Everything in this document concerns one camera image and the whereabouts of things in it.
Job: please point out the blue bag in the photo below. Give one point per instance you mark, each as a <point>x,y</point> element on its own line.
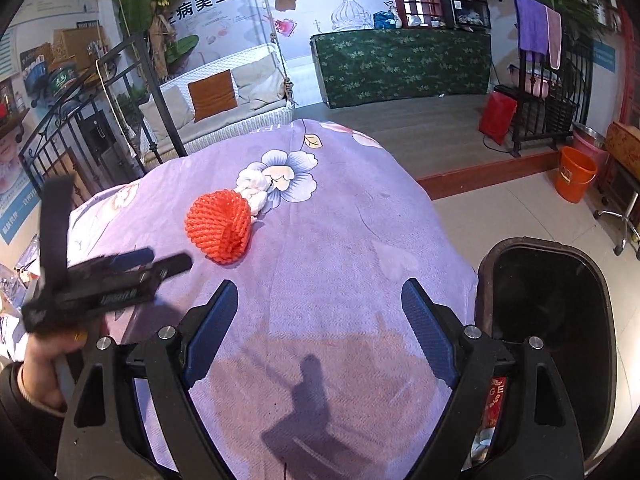
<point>386,20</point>

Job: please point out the blue box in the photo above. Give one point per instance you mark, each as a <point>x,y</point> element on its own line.
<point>35,70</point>

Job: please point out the wooden bracket shelf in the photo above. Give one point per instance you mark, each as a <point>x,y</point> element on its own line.
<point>15,117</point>

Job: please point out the grey cushion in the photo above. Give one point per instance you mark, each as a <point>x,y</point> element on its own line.
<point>165,110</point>

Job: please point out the beige cushion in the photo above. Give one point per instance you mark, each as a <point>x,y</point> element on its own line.
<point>260,82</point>

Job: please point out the purple towel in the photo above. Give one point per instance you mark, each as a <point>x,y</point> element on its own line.
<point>531,22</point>

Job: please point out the green tin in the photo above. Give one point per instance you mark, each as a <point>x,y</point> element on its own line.
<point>64,80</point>

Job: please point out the black trash bin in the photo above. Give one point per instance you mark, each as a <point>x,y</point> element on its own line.
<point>545,280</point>

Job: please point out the person's left forearm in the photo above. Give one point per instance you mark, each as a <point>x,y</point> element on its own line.
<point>20,435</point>

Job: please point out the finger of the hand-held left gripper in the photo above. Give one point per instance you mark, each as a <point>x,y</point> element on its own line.
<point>170,266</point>
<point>125,260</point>

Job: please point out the pink towel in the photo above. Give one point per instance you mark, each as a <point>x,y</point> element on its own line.
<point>554,37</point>

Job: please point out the brown patterned box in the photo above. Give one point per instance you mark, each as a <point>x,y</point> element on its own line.
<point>625,147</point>

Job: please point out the white wicker swing sofa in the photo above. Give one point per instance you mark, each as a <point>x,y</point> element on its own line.
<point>260,115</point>

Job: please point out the red patterned cup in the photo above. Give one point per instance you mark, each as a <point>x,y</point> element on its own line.
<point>495,402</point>

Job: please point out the tall broad-leaf plant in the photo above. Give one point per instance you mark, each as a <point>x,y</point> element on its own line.
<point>135,0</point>

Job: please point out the orange foam fruit net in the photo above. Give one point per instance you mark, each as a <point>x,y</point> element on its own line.
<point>210,225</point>

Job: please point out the black iron bed frame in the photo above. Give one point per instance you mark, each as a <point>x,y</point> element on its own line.
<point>150,90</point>

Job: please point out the pale pink wall poster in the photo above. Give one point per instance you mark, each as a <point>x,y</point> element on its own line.
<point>12,185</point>

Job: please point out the brown cushion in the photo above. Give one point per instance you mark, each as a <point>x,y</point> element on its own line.
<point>212,95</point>

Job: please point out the orange bucket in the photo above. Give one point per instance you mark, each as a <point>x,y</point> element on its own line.
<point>575,177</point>

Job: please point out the red ladder shelf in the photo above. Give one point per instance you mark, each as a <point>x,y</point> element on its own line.
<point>625,60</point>

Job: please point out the brown cardboard box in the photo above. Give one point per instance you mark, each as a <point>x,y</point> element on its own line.
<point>75,47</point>

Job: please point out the pink bucket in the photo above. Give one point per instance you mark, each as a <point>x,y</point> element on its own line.
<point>597,152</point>

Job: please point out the red bag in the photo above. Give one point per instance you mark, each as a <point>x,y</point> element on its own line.
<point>497,117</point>

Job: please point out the pink basin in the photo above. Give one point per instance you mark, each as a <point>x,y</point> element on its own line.
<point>530,82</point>

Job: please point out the blue wall sign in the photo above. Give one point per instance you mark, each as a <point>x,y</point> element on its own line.
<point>605,55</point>

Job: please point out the green floral covered counter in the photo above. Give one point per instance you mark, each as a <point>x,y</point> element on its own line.
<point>400,65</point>

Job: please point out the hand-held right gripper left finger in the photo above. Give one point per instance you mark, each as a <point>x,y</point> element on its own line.
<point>210,330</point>

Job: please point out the black metal rack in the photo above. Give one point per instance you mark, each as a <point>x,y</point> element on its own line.
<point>565,110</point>

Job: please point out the person's left hand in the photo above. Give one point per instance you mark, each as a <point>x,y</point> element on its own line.
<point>45,360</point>

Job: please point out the crumpled white tissue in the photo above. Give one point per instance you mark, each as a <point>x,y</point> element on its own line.
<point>255,195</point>

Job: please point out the chrome stool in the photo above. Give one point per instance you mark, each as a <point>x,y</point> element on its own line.
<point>620,215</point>

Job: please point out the metal basin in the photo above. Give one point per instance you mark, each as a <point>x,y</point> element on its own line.
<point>590,132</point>

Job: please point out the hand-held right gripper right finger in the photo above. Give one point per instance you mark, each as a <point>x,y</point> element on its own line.
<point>430,340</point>

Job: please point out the purple floral blanket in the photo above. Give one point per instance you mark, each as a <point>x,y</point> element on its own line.
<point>325,240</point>

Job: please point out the black display box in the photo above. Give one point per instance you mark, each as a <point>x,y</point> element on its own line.
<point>465,12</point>

